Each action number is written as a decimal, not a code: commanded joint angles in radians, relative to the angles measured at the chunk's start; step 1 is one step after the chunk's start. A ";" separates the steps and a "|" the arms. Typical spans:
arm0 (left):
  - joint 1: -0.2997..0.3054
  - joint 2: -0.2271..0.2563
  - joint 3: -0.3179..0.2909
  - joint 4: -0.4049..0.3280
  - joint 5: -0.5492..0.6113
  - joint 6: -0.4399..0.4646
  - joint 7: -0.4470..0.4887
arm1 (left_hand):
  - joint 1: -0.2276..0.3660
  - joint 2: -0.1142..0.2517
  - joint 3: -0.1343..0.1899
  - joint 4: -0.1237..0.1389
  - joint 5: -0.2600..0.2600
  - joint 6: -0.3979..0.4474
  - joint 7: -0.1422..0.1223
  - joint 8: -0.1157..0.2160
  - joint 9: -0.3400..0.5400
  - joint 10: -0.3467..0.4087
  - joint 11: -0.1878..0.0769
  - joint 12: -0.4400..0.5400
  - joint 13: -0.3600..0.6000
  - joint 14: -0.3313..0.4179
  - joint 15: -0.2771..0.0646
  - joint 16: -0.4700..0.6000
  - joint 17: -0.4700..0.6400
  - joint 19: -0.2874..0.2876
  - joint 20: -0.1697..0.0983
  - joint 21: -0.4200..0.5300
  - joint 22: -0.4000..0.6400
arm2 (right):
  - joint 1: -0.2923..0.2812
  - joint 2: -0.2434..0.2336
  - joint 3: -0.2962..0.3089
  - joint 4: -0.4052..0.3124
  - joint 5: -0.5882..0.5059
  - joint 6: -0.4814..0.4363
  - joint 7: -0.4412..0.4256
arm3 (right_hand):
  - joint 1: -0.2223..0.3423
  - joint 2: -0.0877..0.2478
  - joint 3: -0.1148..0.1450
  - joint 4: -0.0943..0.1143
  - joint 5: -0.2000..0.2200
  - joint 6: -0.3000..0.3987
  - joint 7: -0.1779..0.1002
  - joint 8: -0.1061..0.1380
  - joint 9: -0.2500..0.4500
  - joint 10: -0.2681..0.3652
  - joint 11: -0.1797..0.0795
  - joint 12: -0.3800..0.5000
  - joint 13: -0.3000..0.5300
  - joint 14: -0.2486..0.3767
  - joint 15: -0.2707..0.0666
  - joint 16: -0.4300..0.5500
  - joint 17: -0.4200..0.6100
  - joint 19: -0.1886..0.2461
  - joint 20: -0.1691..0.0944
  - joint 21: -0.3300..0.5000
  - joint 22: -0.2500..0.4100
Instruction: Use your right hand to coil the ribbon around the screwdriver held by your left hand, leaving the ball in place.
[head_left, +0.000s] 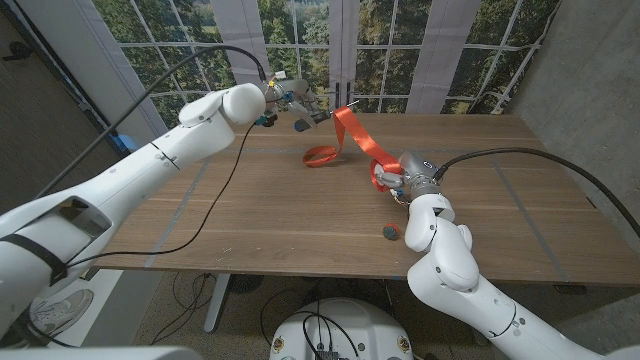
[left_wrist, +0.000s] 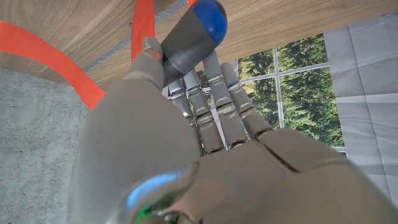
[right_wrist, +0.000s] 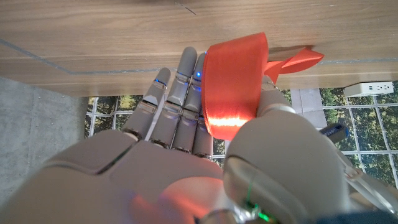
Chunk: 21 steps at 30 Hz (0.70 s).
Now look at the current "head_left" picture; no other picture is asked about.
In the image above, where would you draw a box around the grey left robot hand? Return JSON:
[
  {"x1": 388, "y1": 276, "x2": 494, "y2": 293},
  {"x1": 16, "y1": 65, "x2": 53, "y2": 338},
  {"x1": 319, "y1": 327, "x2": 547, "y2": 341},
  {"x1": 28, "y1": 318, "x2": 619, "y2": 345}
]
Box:
[{"x1": 263, "y1": 78, "x2": 334, "y2": 130}]

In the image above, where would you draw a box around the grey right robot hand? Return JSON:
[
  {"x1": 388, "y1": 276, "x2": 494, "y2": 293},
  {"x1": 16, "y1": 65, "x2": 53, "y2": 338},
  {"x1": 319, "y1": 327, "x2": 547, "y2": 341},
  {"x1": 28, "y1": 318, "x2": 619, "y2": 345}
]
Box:
[{"x1": 373, "y1": 151, "x2": 446, "y2": 204}]

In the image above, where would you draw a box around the black handled screwdriver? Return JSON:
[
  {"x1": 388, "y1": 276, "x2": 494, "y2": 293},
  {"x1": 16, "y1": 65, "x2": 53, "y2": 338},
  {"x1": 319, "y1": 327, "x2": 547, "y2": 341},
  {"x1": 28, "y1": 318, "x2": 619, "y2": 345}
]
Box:
[{"x1": 293, "y1": 99, "x2": 361, "y2": 134}]

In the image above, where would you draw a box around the orange ribbon roll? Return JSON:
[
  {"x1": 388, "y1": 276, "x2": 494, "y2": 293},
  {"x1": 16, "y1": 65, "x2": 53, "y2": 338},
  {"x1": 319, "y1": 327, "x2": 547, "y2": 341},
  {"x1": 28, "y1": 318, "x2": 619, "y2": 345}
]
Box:
[{"x1": 302, "y1": 105, "x2": 405, "y2": 194}]

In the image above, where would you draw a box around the printed window backdrop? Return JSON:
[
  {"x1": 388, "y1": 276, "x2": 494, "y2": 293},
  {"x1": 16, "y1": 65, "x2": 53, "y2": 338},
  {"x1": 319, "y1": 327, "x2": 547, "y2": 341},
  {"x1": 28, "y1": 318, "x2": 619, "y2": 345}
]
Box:
[{"x1": 92, "y1": 0, "x2": 561, "y2": 131}]

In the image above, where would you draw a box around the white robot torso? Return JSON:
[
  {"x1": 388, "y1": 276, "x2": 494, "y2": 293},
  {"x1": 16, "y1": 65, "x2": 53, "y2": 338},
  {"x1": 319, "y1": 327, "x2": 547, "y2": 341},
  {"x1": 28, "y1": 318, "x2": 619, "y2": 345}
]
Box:
[{"x1": 269, "y1": 297, "x2": 414, "y2": 360}]

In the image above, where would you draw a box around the small blue object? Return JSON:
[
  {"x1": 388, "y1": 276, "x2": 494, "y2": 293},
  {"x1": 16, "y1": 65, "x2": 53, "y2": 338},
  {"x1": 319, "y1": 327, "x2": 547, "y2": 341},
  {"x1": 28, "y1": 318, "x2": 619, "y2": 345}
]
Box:
[{"x1": 112, "y1": 133, "x2": 137, "y2": 152}]

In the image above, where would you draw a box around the black ribbed round object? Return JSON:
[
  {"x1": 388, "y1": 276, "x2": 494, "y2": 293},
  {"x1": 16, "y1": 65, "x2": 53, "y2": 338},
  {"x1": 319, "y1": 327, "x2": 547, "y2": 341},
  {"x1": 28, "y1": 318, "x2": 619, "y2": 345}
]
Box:
[{"x1": 228, "y1": 274, "x2": 265, "y2": 295}]

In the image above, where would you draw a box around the white table leg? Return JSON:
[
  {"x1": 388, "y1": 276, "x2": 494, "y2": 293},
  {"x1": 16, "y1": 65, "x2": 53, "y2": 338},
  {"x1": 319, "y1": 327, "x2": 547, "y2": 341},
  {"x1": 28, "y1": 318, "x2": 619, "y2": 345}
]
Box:
[{"x1": 203, "y1": 273, "x2": 232, "y2": 335}]

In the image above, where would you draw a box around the printed floor mat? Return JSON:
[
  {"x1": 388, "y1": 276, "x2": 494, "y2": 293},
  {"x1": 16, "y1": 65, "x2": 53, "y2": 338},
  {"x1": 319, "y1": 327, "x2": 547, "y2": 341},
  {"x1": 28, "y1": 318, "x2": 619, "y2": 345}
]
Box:
[{"x1": 29, "y1": 269, "x2": 124, "y2": 349}]

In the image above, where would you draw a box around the grey sneaker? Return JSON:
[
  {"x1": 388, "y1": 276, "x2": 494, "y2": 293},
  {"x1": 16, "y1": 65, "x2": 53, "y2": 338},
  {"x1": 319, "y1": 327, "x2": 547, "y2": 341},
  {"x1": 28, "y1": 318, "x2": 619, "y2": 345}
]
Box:
[{"x1": 29, "y1": 288, "x2": 95, "y2": 336}]

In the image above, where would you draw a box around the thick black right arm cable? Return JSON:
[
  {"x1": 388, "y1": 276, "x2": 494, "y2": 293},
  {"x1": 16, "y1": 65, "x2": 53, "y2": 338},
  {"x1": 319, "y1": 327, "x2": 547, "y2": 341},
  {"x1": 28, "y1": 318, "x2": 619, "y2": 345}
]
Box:
[{"x1": 434, "y1": 147, "x2": 640, "y2": 239}]

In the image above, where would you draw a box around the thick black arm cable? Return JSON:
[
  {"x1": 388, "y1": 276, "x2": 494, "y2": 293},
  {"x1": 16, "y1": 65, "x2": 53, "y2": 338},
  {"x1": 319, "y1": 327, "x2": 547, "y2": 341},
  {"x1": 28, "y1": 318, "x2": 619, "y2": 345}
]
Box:
[
  {"x1": 34, "y1": 44, "x2": 268, "y2": 199},
  {"x1": 434, "y1": 147, "x2": 640, "y2": 239}
]

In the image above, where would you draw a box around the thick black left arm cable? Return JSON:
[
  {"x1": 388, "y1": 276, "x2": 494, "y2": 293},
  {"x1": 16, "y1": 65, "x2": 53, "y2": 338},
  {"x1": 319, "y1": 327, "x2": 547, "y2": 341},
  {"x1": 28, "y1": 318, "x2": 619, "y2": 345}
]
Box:
[{"x1": 34, "y1": 44, "x2": 268, "y2": 199}]

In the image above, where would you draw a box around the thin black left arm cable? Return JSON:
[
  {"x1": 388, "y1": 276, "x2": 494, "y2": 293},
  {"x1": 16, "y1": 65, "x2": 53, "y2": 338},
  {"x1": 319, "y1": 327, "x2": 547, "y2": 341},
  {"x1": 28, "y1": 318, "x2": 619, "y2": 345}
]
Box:
[{"x1": 62, "y1": 119, "x2": 259, "y2": 271}]

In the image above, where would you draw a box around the black torso cable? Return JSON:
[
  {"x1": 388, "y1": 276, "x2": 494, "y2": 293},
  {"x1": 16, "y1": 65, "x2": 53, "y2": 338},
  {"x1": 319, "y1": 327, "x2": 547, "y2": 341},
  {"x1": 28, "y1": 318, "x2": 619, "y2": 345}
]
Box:
[{"x1": 295, "y1": 310, "x2": 361, "y2": 359}]

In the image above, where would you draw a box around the black floor cable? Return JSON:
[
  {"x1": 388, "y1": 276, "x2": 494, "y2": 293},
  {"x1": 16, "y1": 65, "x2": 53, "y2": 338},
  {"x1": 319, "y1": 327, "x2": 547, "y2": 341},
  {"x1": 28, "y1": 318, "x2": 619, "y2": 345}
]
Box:
[{"x1": 149, "y1": 272, "x2": 217, "y2": 346}]

